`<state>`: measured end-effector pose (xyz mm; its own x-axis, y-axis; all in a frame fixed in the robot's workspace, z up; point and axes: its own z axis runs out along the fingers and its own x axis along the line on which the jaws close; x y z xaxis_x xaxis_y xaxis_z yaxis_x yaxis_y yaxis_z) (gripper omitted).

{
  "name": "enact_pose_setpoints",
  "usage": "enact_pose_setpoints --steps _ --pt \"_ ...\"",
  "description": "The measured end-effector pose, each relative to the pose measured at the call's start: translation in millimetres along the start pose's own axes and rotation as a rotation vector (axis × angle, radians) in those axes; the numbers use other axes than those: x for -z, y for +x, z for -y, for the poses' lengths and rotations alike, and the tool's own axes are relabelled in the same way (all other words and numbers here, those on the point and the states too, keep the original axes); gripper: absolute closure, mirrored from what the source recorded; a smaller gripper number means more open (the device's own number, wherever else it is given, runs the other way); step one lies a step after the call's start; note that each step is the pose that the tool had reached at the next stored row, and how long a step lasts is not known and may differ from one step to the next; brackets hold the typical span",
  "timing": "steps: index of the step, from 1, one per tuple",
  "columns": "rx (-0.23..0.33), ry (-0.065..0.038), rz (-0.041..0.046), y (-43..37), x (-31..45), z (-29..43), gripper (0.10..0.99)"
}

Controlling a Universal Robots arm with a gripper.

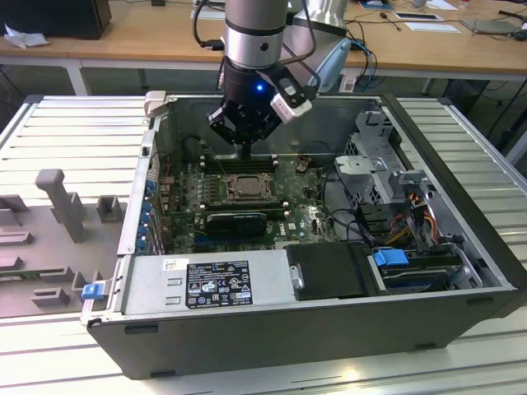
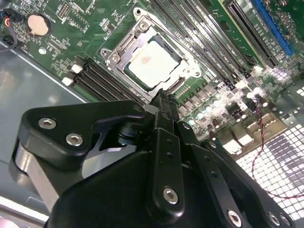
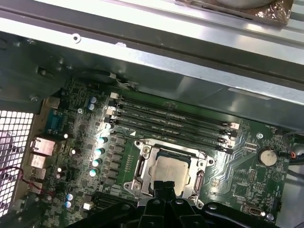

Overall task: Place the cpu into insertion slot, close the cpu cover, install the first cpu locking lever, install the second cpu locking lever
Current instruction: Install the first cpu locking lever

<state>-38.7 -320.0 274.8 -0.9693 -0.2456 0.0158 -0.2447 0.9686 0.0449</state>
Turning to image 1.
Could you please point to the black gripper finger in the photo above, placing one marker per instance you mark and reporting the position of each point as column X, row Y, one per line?
column 222, row 121
column 269, row 125

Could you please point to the silver topped CPU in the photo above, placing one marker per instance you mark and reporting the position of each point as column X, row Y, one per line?
column 248, row 185

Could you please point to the black RAM slot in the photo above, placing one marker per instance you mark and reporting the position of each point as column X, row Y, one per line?
column 263, row 161
column 276, row 212
column 263, row 157
column 276, row 206
column 276, row 202
column 276, row 209
column 263, row 168
column 263, row 164

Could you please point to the CPU socket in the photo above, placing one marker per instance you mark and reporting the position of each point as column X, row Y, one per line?
column 247, row 199

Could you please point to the blue slot latch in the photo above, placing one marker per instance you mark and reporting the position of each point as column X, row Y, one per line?
column 145, row 215
column 141, row 243
column 150, row 186
column 143, row 229

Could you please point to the round coin cell battery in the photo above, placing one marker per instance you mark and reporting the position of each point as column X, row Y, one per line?
column 302, row 165

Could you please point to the light grey case latch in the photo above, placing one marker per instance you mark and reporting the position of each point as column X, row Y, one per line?
column 156, row 103

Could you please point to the green motherboard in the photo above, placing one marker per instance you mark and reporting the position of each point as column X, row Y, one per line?
column 304, row 201

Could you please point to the small white sticker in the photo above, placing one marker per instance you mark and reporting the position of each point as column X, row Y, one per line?
column 348, row 84

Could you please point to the pale blue teach pendant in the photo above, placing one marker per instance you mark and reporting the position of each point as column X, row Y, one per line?
column 333, row 61

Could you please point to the black graphics card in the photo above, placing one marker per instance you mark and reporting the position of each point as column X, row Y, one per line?
column 234, row 224

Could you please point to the grey metal drive cage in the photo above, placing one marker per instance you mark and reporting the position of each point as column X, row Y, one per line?
column 370, row 173

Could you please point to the wooden desk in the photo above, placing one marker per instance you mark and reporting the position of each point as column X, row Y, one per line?
column 144, row 33

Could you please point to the black plastic shroud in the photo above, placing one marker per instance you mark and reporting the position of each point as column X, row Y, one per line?
column 329, row 267

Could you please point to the black power supply label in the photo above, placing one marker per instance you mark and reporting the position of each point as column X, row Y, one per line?
column 218, row 284

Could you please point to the hard disk in blue carrier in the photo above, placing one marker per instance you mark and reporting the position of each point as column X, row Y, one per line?
column 389, row 258

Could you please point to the silver power supply unit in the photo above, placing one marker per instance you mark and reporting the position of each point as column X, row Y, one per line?
column 144, row 288

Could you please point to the white paper sheet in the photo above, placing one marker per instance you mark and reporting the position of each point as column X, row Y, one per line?
column 432, row 26

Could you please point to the black box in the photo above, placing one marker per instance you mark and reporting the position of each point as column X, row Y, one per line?
column 53, row 16

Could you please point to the crumpled white plastic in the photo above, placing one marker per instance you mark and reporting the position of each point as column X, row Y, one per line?
column 24, row 38

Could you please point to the blue power supply latch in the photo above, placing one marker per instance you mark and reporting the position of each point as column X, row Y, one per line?
column 91, row 291

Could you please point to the black grey PC case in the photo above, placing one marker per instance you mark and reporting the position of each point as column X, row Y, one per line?
column 288, row 341

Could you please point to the grey parts rack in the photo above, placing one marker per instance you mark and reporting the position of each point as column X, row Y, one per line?
column 41, row 247

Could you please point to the grey notebook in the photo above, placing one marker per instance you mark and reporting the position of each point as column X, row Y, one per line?
column 490, row 25

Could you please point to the green RAM stick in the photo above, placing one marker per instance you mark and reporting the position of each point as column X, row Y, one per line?
column 16, row 276

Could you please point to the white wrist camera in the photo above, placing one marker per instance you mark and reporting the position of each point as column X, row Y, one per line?
column 292, row 108

